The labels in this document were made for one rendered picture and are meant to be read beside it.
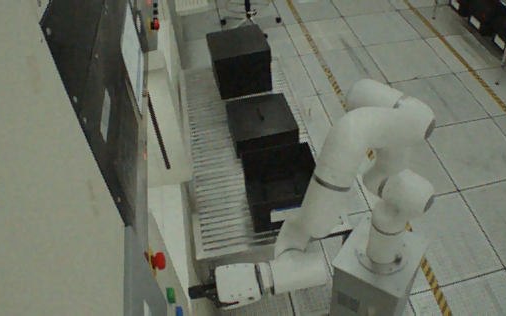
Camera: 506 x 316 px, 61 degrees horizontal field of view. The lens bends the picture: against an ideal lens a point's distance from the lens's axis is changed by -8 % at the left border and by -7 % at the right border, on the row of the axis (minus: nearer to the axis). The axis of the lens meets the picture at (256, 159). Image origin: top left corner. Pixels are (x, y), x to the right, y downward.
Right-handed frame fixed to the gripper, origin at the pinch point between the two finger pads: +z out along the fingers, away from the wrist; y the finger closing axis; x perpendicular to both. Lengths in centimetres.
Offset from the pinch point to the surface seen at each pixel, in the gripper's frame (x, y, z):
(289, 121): -34, 96, -44
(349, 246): -44, 33, -52
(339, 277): -51, 25, -46
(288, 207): -32, 47, -32
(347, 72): -120, 247, -126
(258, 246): -44, 41, -19
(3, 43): 79, -18, 7
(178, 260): -33.0, 33.6, 9.4
